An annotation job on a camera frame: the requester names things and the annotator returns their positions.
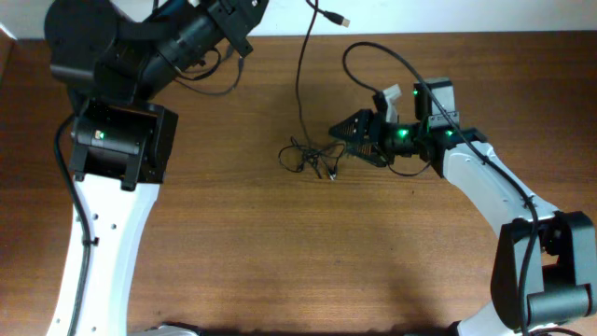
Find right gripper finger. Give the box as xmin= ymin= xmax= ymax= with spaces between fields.
xmin=328 ymin=109 xmax=374 ymax=142
xmin=346 ymin=143 xmax=387 ymax=167

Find black USB cable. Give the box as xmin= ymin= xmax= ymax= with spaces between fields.
xmin=172 ymin=0 xmax=352 ymax=146

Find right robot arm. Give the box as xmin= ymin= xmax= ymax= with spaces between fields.
xmin=328 ymin=77 xmax=596 ymax=335

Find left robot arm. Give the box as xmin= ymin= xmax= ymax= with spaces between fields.
xmin=44 ymin=0 xmax=267 ymax=335

